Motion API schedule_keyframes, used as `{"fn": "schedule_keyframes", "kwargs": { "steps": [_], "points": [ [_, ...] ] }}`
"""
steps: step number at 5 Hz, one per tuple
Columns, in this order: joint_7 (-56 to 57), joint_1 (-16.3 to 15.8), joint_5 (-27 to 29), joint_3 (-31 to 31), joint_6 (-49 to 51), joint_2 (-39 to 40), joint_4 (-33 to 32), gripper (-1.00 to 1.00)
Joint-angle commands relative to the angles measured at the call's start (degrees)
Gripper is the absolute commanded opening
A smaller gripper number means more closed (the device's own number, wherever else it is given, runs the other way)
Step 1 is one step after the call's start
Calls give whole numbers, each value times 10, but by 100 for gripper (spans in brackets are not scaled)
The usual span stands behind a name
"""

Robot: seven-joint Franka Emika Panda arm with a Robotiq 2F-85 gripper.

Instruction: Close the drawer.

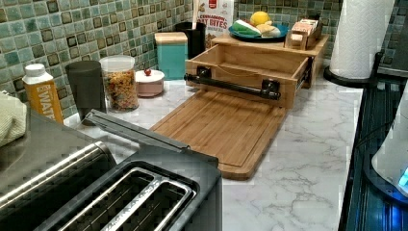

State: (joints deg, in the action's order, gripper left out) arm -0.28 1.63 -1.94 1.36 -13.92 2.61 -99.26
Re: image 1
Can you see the bamboo cutting board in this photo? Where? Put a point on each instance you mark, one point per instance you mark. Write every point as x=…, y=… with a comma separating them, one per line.
x=236, y=131

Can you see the stainless toaster oven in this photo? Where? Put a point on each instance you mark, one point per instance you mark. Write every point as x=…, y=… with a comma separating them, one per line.
x=45, y=168

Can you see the black utensil holder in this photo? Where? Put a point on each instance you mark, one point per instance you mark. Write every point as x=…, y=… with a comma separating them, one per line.
x=196, y=37

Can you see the beige cloth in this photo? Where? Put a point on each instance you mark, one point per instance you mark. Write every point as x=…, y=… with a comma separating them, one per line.
x=13, y=118

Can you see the yellow toy lemon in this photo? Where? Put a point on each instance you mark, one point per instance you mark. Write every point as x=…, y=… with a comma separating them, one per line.
x=259, y=18

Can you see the blue plate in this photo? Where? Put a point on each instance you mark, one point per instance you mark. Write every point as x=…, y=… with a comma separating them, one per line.
x=282, y=31

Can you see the black toaster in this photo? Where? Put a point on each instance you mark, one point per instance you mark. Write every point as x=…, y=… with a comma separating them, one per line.
x=153, y=191

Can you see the wooden tea box organizer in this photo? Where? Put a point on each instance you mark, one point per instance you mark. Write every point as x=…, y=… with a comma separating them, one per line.
x=304, y=34

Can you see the pink white lidded bowl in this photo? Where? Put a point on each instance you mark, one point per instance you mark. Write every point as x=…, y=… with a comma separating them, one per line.
x=150, y=82

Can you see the wooden drawer cabinet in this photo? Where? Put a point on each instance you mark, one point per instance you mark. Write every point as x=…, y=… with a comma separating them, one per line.
x=316, y=50

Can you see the wooden drawer with black handle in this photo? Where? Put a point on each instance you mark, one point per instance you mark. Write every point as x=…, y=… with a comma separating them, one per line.
x=257, y=74

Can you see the dark grey cup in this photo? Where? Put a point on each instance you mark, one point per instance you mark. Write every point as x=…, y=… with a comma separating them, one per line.
x=85, y=80

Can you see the toy watermelon slice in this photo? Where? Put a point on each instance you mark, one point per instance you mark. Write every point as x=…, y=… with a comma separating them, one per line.
x=244, y=28

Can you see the black paper towel holder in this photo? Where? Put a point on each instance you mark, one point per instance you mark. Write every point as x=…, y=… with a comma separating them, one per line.
x=355, y=83

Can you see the teal canister wooden lid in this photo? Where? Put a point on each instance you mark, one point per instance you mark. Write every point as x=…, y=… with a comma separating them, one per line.
x=172, y=51

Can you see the paper towel roll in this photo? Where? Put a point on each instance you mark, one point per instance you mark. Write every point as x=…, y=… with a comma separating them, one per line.
x=360, y=34

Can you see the oat bites cereal box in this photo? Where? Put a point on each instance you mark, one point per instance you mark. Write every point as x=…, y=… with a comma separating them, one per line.
x=217, y=15

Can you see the clear cereal jar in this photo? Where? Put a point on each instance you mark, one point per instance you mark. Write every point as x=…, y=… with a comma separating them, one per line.
x=118, y=75

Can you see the wooden spoon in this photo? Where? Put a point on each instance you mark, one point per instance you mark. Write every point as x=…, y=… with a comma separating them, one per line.
x=195, y=10

